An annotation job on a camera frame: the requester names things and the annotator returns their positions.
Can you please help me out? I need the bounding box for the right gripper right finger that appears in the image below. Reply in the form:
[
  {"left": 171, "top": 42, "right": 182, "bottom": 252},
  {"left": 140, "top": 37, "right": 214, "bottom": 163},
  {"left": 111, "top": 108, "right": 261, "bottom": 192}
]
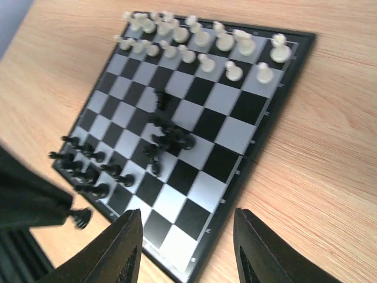
[{"left": 233, "top": 208, "right": 340, "bottom": 283}]

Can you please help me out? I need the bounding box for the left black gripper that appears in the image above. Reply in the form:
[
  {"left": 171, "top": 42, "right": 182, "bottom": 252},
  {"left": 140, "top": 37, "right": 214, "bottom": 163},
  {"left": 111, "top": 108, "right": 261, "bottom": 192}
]
[{"left": 1, "top": 147, "right": 73, "bottom": 229}]

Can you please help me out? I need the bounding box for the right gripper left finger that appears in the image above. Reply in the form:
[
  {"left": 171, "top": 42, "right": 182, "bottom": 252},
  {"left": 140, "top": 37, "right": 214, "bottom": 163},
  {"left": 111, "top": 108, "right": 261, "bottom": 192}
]
[{"left": 39, "top": 209, "right": 143, "bottom": 283}]

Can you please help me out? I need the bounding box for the black grey chess board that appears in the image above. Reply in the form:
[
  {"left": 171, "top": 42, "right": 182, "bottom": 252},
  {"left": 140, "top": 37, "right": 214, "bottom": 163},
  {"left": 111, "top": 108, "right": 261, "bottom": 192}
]
[{"left": 61, "top": 19, "right": 316, "bottom": 282}]

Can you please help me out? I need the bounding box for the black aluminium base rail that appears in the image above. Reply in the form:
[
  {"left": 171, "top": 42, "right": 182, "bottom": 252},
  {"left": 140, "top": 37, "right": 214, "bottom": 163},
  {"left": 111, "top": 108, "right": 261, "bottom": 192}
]
[{"left": 1, "top": 229, "right": 54, "bottom": 283}]

